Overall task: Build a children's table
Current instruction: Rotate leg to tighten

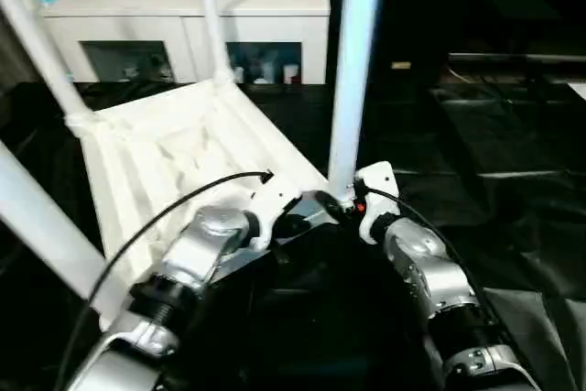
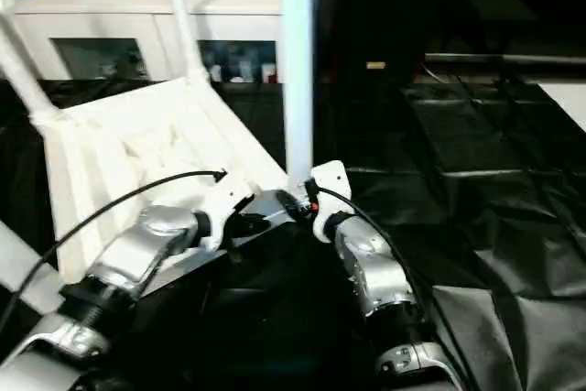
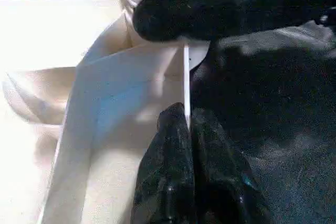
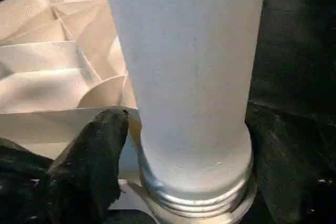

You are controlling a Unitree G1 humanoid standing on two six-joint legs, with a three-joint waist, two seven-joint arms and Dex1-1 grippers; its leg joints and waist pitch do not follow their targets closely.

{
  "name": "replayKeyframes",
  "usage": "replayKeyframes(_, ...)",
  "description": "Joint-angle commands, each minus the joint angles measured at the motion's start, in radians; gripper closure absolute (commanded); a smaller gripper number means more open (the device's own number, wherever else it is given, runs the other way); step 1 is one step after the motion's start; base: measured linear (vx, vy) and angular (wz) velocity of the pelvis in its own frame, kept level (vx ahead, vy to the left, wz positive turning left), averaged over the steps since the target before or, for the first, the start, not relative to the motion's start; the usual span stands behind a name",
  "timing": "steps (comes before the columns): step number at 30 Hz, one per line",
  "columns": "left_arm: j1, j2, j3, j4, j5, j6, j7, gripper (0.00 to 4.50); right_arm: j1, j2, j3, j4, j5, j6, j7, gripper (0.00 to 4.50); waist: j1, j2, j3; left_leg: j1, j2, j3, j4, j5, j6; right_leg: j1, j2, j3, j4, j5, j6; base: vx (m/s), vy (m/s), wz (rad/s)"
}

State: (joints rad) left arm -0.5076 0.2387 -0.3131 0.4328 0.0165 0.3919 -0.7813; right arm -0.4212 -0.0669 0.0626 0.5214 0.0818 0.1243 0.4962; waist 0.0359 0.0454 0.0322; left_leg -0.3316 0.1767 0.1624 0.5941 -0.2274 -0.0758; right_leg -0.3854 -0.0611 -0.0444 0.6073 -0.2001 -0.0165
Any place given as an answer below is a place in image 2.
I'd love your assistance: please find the white plastic table top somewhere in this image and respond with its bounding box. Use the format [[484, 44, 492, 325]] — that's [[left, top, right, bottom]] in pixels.
[[37, 75, 296, 284]]

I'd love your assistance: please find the white plastic table leg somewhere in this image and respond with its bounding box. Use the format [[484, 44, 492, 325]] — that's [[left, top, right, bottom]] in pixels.
[[0, 11, 58, 128], [277, 0, 318, 183], [0, 219, 67, 317], [157, 0, 213, 88]]

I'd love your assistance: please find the black work surface mat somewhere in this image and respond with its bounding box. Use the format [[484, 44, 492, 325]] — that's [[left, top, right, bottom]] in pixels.
[[0, 71, 586, 391]]

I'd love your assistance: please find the white glass-door cabinet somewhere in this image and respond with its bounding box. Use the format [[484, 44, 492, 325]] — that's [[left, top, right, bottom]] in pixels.
[[9, 0, 283, 86]]

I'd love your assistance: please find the white flat side panel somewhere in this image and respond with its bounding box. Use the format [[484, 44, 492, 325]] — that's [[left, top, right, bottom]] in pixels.
[[540, 81, 586, 128]]

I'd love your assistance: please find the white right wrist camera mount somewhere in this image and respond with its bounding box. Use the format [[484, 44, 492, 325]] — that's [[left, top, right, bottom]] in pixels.
[[307, 160, 353, 244]]

